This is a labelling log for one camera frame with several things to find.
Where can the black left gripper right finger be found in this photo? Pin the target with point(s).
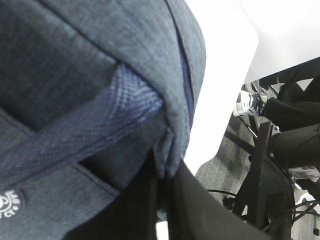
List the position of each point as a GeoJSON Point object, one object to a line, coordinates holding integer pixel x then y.
{"type": "Point", "coordinates": [193, 214]}

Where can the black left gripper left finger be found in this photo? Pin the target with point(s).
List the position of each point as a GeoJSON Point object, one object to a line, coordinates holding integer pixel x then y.
{"type": "Point", "coordinates": [131, 216]}

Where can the dark blue lunch bag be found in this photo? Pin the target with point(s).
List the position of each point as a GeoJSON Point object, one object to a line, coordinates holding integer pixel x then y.
{"type": "Point", "coordinates": [87, 89]}

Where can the sneakers of seated person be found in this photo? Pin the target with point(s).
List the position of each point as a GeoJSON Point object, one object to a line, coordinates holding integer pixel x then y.
{"type": "Point", "coordinates": [251, 100]}

